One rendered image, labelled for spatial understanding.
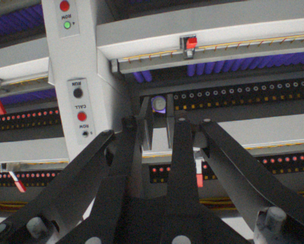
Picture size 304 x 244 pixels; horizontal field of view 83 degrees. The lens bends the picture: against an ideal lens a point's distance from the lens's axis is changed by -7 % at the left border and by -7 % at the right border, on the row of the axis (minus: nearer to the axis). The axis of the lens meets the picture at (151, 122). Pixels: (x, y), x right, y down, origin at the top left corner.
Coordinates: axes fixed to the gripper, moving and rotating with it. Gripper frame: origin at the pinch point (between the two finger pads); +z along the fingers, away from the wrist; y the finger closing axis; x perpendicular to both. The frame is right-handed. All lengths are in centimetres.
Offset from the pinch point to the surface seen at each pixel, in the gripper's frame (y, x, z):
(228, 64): 14.5, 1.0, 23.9
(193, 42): 5.3, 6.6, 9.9
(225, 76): 15.4, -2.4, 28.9
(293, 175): 35, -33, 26
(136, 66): -4.5, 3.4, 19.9
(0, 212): -61, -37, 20
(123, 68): -7.2, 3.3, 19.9
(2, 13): -37, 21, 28
